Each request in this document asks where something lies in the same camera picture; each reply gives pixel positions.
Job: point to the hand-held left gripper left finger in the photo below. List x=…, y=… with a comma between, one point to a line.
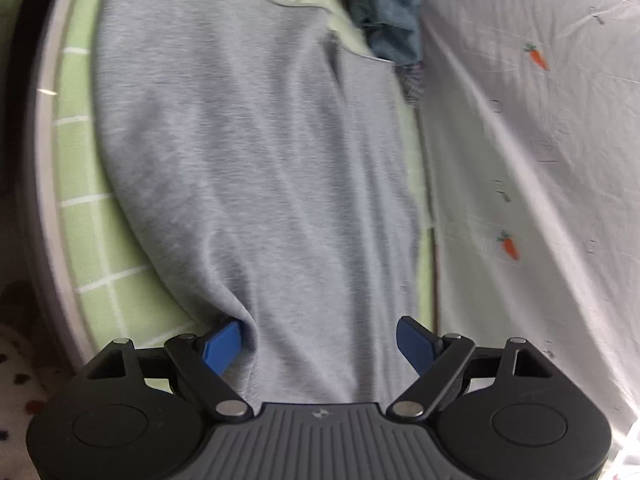
x=222, y=347

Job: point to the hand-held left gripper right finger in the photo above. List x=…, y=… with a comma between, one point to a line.
x=412, y=342

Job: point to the grey sweatpants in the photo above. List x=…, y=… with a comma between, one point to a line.
x=250, y=160

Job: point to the white dotted blanket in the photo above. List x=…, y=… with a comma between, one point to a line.
x=15, y=385

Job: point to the white carrot printed sheet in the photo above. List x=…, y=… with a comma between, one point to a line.
x=525, y=160

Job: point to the grey plaid cloth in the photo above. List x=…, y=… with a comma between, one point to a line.
x=412, y=85

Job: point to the blue denim cloth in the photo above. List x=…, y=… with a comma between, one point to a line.
x=395, y=10

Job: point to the dark brown frame edge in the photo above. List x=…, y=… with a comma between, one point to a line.
x=45, y=160

